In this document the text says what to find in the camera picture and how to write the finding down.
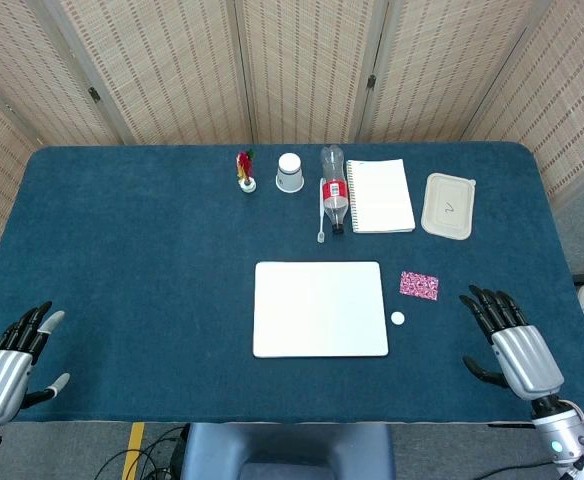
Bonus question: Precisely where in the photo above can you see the beige lidded food container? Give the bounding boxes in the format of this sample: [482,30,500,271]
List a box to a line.
[420,172,477,241]

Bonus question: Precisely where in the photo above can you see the small pink-patterned card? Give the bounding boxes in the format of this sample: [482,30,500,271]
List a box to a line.
[399,270,440,302]

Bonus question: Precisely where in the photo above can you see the dark blue tablecloth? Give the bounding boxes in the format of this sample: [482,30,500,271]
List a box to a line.
[0,142,584,425]

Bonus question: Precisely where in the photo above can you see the clear bottle with red label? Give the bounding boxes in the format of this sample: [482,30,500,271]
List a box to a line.
[320,144,349,235]

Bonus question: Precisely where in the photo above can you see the colourful feather shuttlecock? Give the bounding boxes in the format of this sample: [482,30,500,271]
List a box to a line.
[235,148,259,194]

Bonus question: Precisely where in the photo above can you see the bamboo folding screen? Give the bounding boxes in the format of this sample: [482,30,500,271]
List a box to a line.
[0,0,584,261]

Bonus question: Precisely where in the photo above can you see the white paper cup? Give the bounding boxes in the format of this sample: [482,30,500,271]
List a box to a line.
[274,152,305,194]

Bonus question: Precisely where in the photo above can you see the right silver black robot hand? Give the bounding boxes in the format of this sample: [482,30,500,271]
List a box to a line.
[459,284,566,401]

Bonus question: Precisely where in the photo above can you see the white rectangular board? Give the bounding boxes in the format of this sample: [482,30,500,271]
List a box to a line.
[252,260,390,359]

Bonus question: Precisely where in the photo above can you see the white plastic spoon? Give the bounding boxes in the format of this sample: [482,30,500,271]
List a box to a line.
[316,178,327,244]

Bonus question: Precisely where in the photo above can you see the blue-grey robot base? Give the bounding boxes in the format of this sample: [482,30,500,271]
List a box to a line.
[180,422,396,480]

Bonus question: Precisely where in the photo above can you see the black floor cables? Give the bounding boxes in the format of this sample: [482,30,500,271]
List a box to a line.
[94,424,191,480]

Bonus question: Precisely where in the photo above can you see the white spiral notebook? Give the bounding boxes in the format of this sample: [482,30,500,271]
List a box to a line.
[345,158,417,235]

